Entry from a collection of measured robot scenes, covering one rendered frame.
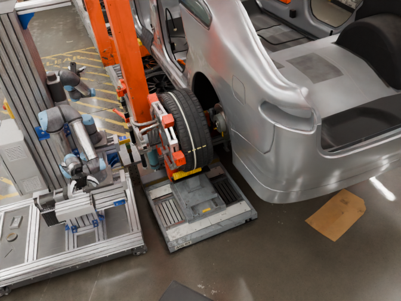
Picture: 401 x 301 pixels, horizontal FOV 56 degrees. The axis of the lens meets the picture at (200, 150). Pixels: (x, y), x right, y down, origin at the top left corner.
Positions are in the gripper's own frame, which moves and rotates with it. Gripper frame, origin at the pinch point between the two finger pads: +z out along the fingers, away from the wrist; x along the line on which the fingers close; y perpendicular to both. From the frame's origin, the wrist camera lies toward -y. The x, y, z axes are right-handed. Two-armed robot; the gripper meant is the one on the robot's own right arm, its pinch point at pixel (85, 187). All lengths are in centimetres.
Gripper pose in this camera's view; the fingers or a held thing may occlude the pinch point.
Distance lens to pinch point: 220.1
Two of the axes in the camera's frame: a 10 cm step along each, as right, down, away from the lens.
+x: -8.6, 2.8, -4.2
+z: 5.0, 5.0, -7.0
